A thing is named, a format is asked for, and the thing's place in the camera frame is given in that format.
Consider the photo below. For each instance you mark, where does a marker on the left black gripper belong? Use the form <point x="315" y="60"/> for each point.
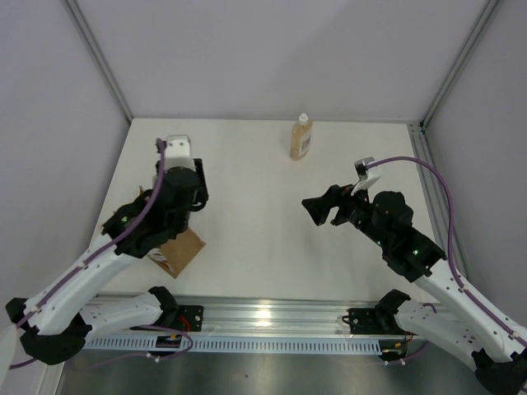
<point x="199" y="193"/>

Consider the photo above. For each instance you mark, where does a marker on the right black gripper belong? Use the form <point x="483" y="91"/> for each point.
<point x="335" y="197"/>

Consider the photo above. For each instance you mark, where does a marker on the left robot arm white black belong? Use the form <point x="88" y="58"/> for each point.
<point x="56" y="323"/>

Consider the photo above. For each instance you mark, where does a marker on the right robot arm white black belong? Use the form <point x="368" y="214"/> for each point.
<point x="489" y="343"/>

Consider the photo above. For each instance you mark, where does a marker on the amber liquid bottle white cap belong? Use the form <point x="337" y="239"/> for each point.
<point x="300" y="137"/>

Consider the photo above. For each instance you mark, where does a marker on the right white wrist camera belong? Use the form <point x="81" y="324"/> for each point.
<point x="367" y="173"/>

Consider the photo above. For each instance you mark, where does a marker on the right side aluminium rail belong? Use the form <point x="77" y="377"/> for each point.
<point x="435" y="197"/>

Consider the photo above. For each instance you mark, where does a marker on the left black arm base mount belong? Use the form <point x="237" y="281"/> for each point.
<point x="183" y="317"/>

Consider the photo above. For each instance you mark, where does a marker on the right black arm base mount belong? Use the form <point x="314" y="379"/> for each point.
<point x="370" y="321"/>

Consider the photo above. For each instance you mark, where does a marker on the aluminium mounting rail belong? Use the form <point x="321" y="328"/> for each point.
<point x="261" y="317"/>

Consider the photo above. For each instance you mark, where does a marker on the white slotted cable duct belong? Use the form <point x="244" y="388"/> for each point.
<point x="266" y="345"/>

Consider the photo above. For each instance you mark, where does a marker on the left aluminium frame post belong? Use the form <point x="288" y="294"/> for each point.
<point x="97" y="56"/>

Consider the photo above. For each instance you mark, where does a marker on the aluminium frame post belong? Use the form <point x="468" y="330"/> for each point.
<point x="97" y="56"/>
<point x="462" y="58"/>

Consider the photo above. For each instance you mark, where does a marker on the right aluminium frame post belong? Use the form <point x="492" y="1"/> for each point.
<point x="462" y="58"/>

